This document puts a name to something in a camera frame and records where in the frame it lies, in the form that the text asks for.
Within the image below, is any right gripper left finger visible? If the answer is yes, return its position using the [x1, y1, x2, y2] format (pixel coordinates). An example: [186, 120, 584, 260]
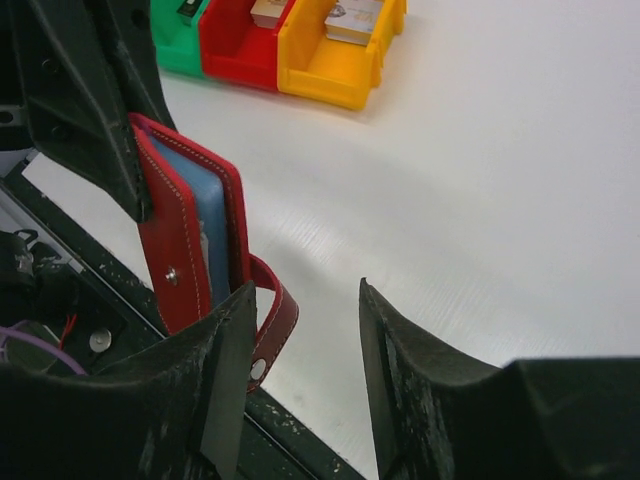
[1, 283, 257, 479]

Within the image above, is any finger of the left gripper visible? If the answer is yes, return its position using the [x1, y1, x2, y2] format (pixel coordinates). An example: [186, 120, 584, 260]
[97, 0, 175, 129]
[9, 1, 151, 223]

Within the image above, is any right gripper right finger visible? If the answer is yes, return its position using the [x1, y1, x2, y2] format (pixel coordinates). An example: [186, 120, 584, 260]
[359, 282, 639, 479]

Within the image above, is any red leather card holder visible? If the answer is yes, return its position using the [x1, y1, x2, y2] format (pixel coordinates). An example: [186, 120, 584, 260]
[130, 113, 299, 391]

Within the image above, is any black card stack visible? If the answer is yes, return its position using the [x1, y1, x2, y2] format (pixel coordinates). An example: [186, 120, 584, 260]
[176, 0, 204, 25]

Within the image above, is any gold card stack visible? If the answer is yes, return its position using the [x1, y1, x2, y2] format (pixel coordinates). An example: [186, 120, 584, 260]
[250, 0, 293, 29]

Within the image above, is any silver card stack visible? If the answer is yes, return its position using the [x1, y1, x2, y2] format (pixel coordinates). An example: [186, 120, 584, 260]
[324, 0, 384, 46]

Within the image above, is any green plastic bin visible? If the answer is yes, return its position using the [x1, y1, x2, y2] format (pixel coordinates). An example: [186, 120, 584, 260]
[150, 0, 209, 78]

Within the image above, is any red plastic bin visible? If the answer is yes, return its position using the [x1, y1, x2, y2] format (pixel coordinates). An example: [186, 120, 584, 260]
[198, 0, 294, 92]

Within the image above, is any yellow plastic bin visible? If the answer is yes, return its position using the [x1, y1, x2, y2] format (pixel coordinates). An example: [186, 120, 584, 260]
[277, 1, 407, 110]

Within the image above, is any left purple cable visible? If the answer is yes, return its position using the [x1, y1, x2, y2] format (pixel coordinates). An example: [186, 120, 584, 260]
[0, 320, 90, 377]

